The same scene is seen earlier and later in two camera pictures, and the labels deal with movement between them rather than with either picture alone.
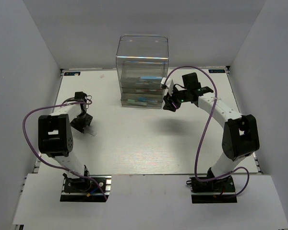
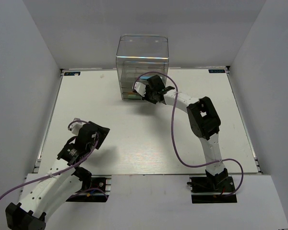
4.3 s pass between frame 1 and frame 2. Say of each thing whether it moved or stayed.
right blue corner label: stayed
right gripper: moved
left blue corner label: stayed
